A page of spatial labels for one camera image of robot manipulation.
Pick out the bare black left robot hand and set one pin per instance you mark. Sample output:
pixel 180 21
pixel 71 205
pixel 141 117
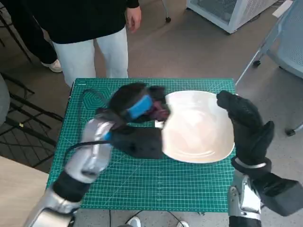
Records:
pixel 135 101

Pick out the person's left hand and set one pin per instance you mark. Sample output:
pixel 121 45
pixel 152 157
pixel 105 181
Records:
pixel 133 19

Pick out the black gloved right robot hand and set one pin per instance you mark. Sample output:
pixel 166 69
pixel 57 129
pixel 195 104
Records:
pixel 248 132

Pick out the red toy grape bunch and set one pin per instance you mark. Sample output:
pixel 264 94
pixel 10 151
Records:
pixel 159 113

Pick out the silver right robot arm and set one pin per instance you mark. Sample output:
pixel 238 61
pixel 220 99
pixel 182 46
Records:
pixel 243 198

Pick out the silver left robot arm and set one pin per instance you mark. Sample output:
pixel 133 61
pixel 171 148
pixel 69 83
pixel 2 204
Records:
pixel 92 151

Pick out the white square plate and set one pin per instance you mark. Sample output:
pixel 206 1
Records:
pixel 201 132

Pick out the rolling chair base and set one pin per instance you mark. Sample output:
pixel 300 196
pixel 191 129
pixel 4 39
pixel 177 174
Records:
pixel 168 19

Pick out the person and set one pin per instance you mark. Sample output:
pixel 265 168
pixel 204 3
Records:
pixel 40 47
pixel 82 19

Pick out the green cutting mat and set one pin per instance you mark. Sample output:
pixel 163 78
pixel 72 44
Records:
pixel 146 182

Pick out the white glass-front cabinet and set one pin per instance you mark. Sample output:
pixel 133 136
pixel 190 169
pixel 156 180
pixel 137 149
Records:
pixel 227 13

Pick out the grey mesh chair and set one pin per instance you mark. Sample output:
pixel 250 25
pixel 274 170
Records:
pixel 291 47

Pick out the white shoe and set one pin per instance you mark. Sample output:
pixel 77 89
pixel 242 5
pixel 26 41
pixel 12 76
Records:
pixel 134 221
pixel 182 224

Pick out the grey rounded seat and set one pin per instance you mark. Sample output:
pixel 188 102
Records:
pixel 3 99

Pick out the light wooden desk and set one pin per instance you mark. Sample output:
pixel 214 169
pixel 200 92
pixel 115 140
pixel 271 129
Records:
pixel 16 189

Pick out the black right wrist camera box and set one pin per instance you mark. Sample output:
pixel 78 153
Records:
pixel 279 196

